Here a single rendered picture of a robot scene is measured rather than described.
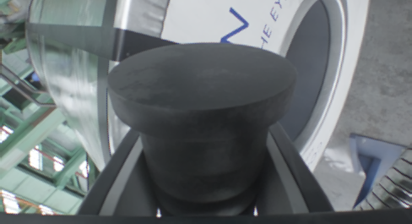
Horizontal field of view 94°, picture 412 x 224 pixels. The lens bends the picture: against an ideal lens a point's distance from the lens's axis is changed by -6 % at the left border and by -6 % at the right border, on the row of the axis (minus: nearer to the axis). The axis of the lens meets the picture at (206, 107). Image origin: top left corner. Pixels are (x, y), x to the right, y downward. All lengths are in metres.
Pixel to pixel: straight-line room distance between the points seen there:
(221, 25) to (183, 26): 0.07
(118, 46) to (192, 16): 0.10
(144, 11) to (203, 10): 0.08
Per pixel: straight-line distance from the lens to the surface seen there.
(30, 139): 5.28
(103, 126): 0.26
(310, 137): 0.88
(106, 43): 0.24
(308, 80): 0.98
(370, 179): 2.28
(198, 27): 0.27
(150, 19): 0.23
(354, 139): 2.19
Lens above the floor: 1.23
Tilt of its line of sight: 19 degrees down
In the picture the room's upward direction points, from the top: 139 degrees counter-clockwise
